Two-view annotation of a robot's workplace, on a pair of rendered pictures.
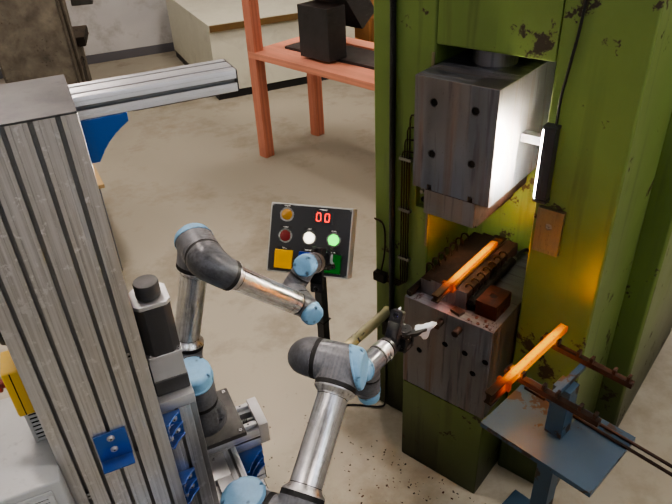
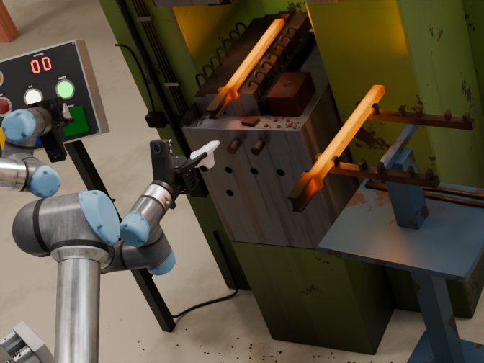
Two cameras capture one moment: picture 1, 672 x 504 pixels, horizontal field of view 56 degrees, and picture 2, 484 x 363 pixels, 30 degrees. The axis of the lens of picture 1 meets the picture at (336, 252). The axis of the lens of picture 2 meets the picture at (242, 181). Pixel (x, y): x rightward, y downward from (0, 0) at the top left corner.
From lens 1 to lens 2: 44 cm
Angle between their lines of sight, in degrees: 3
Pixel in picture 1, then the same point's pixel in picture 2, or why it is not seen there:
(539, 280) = (335, 42)
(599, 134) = not seen: outside the picture
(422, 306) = (207, 132)
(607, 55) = not seen: outside the picture
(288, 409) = (115, 342)
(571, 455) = (435, 242)
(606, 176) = not seen: outside the picture
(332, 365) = (63, 224)
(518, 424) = (364, 231)
